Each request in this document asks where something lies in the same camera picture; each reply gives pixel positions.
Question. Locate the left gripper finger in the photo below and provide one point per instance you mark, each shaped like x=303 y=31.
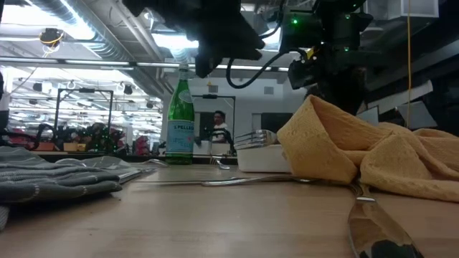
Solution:
x=205 y=66

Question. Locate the silver fork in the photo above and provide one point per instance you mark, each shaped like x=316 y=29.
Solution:
x=219 y=165
x=256 y=139

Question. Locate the silver table knife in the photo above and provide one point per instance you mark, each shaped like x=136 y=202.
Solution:
x=373 y=225
x=129 y=176
x=168 y=181

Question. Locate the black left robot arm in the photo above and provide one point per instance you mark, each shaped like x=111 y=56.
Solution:
x=179 y=7

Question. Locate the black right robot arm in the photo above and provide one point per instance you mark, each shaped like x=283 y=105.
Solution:
x=340 y=25

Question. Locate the bright ceiling light panel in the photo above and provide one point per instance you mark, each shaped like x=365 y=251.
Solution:
x=175 y=41

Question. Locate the white board panel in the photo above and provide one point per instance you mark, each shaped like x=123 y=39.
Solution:
x=416 y=116
x=368 y=117

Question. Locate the green glass water bottle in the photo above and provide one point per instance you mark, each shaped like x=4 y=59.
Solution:
x=180 y=114

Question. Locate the yellow cloth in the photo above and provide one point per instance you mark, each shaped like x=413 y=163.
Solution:
x=322 y=143

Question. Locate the person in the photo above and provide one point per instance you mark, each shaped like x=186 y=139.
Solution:
x=219 y=130

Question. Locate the black monitor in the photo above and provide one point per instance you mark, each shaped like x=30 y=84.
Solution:
x=272 y=122

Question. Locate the white slanted beam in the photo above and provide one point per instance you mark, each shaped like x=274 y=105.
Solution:
x=412 y=95

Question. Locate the white box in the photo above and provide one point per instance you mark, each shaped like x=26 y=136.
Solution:
x=201 y=148

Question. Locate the red pink bag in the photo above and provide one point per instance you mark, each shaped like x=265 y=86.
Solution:
x=116 y=138
x=142 y=145

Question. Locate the white cutlery tray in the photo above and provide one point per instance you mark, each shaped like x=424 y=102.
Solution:
x=261 y=159

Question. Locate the long ceiling light bar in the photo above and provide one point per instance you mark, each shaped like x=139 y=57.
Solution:
x=97 y=62

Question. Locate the yellow box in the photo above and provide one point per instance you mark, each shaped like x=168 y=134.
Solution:
x=74 y=147

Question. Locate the black ceiling-hung device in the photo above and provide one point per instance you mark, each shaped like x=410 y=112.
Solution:
x=51 y=36

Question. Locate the silver spoon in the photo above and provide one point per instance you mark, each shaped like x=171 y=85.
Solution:
x=71 y=162

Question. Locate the orange box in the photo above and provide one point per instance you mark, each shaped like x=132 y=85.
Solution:
x=44 y=147

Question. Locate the grey checked cloth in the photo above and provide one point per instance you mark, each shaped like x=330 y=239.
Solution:
x=21 y=182

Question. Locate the grey wall vent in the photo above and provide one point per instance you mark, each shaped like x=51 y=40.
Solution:
x=212 y=89
x=269 y=91

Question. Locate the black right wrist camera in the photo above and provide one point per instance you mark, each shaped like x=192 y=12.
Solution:
x=301 y=73

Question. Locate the black metal frame rig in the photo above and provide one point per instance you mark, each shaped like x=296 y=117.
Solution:
x=86 y=90

